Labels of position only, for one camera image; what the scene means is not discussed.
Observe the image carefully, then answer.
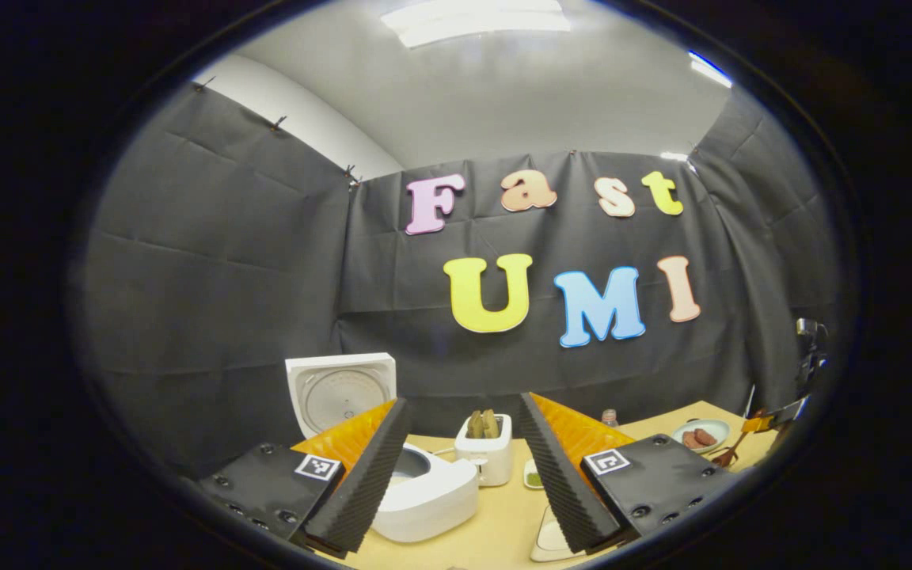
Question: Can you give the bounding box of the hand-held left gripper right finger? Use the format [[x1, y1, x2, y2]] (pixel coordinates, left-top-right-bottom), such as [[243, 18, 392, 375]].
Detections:
[[518, 392, 742, 555]]

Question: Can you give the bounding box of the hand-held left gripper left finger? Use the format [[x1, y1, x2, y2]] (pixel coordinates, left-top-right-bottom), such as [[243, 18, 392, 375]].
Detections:
[[183, 397, 413, 559]]

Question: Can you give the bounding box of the brown wooden spoon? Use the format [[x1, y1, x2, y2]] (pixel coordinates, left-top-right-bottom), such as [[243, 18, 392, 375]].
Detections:
[[711, 430, 753, 468]]

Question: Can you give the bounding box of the white rice cooker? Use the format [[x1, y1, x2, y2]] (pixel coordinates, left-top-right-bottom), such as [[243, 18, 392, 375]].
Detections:
[[285, 352, 481, 544]]

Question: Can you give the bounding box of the light green plate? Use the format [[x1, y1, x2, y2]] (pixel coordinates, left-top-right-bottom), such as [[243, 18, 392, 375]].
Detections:
[[671, 418, 732, 454]]

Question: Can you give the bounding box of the clear plastic container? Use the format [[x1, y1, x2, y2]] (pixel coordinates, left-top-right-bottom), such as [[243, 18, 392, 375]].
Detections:
[[530, 507, 577, 563]]

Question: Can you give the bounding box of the white toaster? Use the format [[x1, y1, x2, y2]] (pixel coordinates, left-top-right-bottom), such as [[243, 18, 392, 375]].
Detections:
[[454, 413, 514, 487]]

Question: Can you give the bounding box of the black backdrop cloth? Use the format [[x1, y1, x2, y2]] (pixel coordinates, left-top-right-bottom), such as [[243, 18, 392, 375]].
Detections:
[[76, 75, 841, 476]]

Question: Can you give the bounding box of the ceiling light panel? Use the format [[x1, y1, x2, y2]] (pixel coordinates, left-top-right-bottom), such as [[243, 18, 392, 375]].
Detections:
[[381, 0, 573, 49], [689, 51, 734, 89]]

